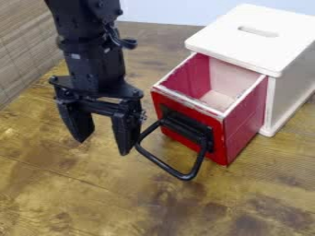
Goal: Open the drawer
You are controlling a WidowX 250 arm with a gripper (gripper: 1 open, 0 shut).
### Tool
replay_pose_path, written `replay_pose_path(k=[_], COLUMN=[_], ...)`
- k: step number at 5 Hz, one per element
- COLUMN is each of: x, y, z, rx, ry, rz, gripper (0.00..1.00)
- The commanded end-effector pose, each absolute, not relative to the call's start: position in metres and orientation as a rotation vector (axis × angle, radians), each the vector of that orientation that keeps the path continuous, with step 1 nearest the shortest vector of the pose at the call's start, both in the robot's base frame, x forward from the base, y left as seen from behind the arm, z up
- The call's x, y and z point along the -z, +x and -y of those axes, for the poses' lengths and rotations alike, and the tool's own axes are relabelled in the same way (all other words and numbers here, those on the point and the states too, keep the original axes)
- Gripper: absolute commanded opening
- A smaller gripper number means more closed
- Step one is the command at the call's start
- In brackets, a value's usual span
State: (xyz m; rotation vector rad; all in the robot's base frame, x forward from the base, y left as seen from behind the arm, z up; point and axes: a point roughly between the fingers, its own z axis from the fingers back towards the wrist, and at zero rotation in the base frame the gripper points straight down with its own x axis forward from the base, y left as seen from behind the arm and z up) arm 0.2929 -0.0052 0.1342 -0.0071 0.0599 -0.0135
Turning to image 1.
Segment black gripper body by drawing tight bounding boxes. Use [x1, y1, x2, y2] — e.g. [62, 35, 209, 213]
[49, 54, 142, 123]

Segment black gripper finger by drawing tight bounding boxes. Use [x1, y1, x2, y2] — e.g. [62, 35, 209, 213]
[110, 112, 141, 156]
[55, 100, 94, 143]

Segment black metal drawer handle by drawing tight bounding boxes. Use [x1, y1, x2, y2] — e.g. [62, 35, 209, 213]
[133, 104, 214, 182]

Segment red wooden drawer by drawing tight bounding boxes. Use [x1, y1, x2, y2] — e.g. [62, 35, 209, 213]
[150, 53, 268, 166]

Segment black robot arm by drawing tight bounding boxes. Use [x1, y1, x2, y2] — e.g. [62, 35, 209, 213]
[43, 0, 142, 155]

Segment white wooden box cabinet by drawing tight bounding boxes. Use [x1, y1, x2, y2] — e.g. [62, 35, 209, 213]
[184, 4, 315, 136]

